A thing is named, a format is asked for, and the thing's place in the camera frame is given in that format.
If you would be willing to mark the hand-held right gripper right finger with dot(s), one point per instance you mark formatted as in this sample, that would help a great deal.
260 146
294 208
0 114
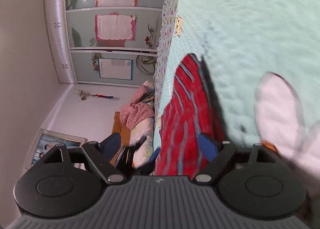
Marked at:
208 147

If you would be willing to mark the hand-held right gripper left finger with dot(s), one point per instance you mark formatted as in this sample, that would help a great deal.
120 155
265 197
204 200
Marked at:
112 145

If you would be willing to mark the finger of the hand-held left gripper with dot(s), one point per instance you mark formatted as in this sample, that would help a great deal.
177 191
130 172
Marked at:
128 155
154 155

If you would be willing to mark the red plaid shirt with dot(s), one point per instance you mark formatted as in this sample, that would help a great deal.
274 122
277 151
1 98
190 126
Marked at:
190 119

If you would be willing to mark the wooden headboard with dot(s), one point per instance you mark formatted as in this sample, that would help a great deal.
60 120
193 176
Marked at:
117 124

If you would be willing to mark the pale floral pillow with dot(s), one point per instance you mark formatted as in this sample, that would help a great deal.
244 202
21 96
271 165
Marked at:
142 136

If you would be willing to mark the pink patterned cloth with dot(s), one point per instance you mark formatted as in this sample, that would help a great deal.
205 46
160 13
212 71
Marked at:
136 111

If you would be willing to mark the electric fan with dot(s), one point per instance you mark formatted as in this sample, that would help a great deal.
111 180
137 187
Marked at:
146 65

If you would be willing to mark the white wardrobe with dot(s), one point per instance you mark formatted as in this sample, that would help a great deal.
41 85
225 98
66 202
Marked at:
112 44

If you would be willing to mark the mint quilted blanket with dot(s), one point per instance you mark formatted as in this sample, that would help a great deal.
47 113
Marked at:
250 31

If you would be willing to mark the hanging wall ornament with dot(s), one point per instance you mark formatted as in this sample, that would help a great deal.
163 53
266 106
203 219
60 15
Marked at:
95 95

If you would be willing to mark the framed wall picture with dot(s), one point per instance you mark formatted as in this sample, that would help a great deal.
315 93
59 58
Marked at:
47 144

